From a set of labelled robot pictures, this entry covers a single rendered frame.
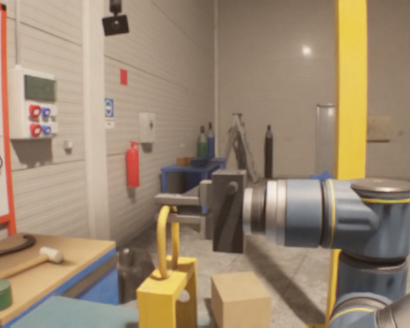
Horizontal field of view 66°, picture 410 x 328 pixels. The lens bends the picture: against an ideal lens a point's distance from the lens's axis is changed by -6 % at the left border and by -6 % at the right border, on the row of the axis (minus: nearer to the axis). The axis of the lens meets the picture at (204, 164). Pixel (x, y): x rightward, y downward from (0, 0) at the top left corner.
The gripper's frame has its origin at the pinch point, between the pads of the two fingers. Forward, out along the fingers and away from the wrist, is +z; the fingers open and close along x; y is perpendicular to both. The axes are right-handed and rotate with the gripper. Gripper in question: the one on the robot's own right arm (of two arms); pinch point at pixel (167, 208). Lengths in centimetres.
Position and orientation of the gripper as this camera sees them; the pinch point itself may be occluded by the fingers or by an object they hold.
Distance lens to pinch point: 58.3
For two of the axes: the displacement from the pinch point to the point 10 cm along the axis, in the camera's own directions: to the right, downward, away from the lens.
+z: -9.8, -0.1, 2.2
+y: -2.2, 1.0, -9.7
